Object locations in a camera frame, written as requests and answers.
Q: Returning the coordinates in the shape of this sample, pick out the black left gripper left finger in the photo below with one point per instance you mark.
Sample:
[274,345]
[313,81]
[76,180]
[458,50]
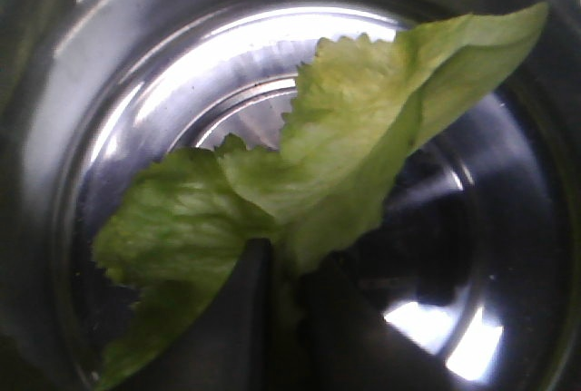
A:
[225,348]

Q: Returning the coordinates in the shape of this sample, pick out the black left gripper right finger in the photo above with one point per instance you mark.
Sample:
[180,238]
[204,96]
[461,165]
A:
[352,347]

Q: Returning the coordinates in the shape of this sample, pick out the green lettuce leaf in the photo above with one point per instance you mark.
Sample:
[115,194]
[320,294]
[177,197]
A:
[361,108]

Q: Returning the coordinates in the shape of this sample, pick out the pale green electric pot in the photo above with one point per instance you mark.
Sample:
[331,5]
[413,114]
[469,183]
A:
[476,259]

